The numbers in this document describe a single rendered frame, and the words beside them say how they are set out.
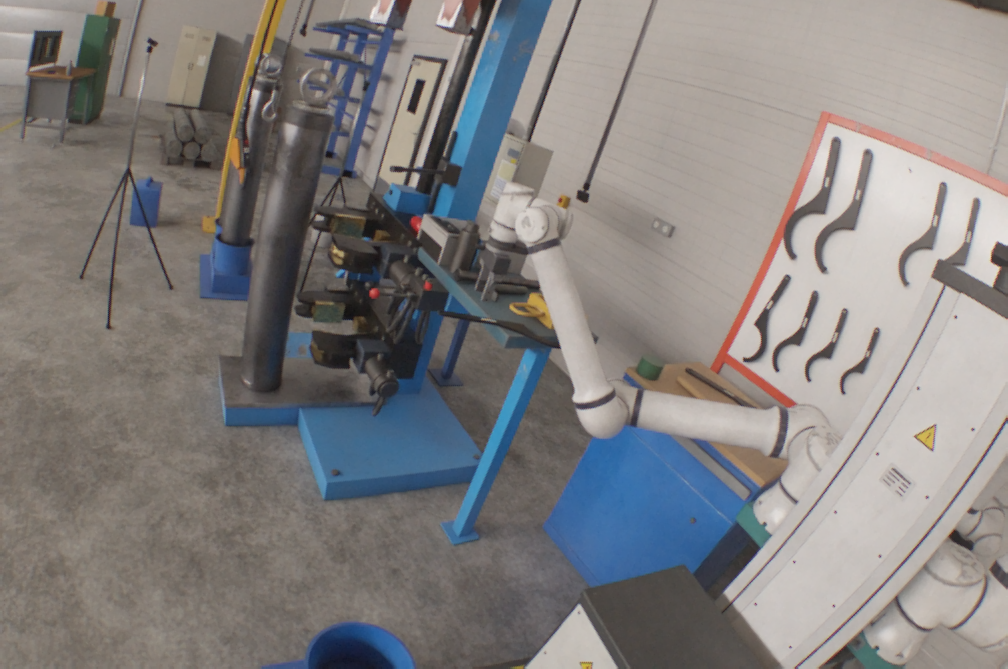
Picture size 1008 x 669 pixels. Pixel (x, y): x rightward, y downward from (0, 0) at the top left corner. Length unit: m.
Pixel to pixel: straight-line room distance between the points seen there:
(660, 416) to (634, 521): 0.74
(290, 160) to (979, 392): 2.23
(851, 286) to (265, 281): 2.82
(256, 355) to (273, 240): 0.57
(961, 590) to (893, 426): 0.44
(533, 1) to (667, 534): 2.30
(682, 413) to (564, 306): 0.47
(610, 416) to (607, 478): 0.83
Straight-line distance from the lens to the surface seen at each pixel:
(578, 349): 1.30
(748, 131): 3.27
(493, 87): 2.33
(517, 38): 2.37
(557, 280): 1.27
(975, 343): 1.14
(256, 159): 3.42
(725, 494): 1.85
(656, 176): 3.56
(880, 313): 2.78
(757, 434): 1.51
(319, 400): 2.56
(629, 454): 2.06
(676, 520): 1.99
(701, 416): 1.48
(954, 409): 1.14
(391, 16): 2.34
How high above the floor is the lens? 1.68
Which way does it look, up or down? 19 degrees down
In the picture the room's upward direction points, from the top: 20 degrees clockwise
